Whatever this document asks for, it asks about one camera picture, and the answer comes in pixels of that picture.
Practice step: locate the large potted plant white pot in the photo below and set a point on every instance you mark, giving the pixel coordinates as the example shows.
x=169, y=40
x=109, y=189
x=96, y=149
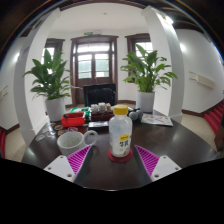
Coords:
x=50, y=80
x=146, y=70

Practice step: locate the printed paper leaflet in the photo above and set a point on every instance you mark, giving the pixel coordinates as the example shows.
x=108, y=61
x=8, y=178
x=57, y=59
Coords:
x=156, y=120

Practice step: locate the dark wooden double door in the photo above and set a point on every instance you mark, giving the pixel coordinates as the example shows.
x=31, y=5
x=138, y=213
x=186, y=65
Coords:
x=95, y=63

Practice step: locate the yellow-capped clear drink bottle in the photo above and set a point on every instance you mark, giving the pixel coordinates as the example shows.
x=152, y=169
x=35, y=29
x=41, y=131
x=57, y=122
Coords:
x=120, y=133

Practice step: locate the grey round balls ornament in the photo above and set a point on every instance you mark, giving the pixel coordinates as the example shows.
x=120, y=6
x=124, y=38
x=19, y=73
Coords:
x=135, y=115

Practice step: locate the black chair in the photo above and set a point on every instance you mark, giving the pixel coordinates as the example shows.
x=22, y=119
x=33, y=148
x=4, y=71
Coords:
x=100, y=95

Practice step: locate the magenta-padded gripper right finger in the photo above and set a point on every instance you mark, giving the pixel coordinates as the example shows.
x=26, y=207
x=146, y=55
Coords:
x=165, y=167

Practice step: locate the white speckled mug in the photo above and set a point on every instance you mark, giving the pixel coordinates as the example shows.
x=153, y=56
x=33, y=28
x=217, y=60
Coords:
x=71, y=144

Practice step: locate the orange round badge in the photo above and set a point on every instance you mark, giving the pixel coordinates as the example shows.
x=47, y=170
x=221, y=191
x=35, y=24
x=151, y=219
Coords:
x=58, y=127
x=61, y=133

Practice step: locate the red plastic box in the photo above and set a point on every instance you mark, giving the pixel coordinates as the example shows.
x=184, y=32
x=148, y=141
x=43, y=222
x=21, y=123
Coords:
x=73, y=120

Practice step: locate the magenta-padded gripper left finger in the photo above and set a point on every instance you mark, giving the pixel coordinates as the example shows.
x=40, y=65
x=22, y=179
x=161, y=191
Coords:
x=63, y=167

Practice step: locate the flat round red coaster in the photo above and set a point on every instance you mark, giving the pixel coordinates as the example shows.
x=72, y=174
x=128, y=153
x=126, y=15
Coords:
x=115, y=159

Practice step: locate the black flat phone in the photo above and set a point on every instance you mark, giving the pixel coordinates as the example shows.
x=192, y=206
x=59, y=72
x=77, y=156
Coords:
x=98, y=125

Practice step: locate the green box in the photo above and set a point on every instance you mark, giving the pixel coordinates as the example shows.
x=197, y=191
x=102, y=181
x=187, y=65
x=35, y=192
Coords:
x=80, y=110

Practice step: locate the blue round badge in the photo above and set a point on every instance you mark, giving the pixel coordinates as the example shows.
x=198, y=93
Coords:
x=51, y=134

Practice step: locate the dark wooden framed window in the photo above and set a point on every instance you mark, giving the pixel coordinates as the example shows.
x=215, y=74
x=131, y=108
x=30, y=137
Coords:
x=55, y=45
x=133, y=43

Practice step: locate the red carpeted staircase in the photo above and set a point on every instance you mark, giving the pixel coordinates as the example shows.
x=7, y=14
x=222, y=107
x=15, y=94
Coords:
x=215, y=118
x=2, y=143

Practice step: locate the green exit sign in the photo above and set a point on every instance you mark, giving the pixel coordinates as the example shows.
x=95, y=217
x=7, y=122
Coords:
x=88, y=33

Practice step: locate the purple round badge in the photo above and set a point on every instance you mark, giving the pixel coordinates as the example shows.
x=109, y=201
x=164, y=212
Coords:
x=72, y=129

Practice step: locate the tea set on wooden tray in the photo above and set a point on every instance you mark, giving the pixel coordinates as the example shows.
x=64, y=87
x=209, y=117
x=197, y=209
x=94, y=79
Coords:
x=101, y=111

